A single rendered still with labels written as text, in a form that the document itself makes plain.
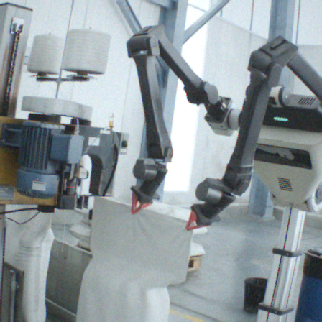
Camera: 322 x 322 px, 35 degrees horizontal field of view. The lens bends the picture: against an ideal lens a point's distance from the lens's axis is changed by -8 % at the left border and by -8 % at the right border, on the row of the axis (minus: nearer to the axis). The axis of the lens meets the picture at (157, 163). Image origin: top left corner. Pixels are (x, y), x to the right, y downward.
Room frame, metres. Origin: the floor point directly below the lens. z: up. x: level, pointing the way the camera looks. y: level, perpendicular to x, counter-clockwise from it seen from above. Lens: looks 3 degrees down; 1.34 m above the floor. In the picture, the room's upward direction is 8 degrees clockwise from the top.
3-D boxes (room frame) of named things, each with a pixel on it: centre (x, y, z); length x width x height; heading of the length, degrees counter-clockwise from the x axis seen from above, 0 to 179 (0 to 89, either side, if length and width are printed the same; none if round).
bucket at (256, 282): (4.20, -0.99, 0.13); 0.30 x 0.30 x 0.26
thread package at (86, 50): (1.90, 0.31, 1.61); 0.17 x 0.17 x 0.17
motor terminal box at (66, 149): (1.75, 0.30, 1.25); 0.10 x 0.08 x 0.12; 163
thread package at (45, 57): (2.07, 0.50, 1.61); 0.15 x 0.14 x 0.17; 48
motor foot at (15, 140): (1.81, 0.48, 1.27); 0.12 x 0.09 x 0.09; 138
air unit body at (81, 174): (2.04, 0.28, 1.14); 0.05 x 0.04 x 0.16; 138
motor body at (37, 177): (1.78, 0.40, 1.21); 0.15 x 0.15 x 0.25
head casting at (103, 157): (2.24, 0.35, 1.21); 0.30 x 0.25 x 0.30; 48
